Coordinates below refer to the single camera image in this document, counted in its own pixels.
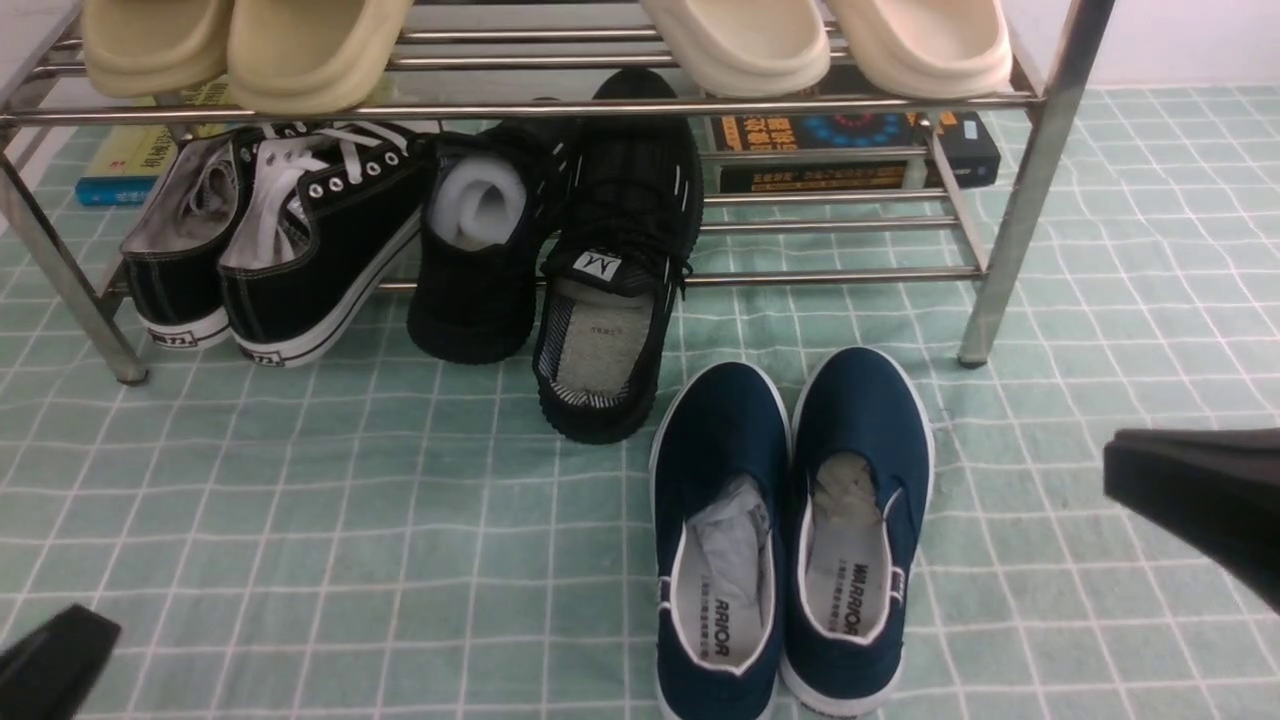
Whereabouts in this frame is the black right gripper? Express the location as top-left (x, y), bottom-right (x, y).
top-left (1102, 428), bottom-right (1279, 611)

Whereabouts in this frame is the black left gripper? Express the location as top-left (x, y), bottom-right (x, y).
top-left (1, 603), bottom-right (122, 719)

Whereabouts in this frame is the navy slip-on shoe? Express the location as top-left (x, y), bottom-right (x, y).
top-left (780, 347), bottom-right (934, 717)
top-left (649, 363), bottom-right (791, 719)

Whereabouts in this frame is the black knit sneaker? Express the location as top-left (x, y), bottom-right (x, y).
top-left (532, 115), bottom-right (704, 445)
top-left (406, 117), bottom-right (579, 365)

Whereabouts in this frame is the silver metal shoe rack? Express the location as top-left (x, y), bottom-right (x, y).
top-left (3, 1), bottom-right (1115, 386)

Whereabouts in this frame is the green checkered floor cloth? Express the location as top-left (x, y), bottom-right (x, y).
top-left (1, 87), bottom-right (1277, 719)

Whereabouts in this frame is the black canvas sneaker left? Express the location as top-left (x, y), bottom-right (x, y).
top-left (120, 127), bottom-right (265, 350)

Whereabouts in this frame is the black canvas sneaker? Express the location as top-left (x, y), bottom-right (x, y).
top-left (218, 122), bottom-right (434, 368)
top-left (120, 127), bottom-right (265, 350)

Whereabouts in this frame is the yellow and blue book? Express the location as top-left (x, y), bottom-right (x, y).
top-left (74, 77), bottom-right (230, 208)

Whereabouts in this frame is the cream foam slipper far right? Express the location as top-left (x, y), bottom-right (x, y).
top-left (826, 1), bottom-right (1012, 100)

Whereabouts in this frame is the cream foam slipper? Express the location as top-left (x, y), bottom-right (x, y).
top-left (640, 1), bottom-right (831, 99)
top-left (826, 1), bottom-right (1012, 100)

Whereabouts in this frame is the black canvas sneaker right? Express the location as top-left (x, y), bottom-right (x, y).
top-left (218, 122), bottom-right (434, 368)

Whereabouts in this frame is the black book with orange text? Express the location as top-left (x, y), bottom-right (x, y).
top-left (704, 65), bottom-right (1002, 193)

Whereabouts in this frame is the yellow foam slipper far left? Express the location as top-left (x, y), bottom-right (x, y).
top-left (79, 1), bottom-right (234, 99)

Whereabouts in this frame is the yellow foam slipper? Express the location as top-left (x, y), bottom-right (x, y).
top-left (79, 1), bottom-right (234, 99)
top-left (227, 1), bottom-right (413, 117)

